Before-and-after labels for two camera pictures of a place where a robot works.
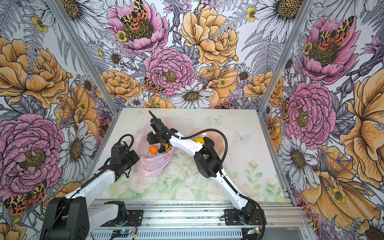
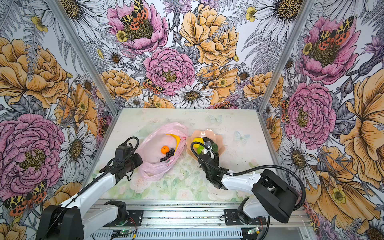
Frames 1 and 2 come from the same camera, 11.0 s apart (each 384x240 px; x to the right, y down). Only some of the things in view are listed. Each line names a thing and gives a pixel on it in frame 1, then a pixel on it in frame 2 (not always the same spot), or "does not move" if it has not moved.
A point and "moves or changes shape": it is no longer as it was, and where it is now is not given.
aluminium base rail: (207, 214) does not move
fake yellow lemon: (200, 140) does not move
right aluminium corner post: (302, 16) does not move
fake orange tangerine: (153, 149) -> (165, 149)
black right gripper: (151, 138) -> (216, 160)
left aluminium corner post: (85, 55) does not move
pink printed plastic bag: (152, 147) moves or changes shape
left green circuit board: (121, 233) does not move
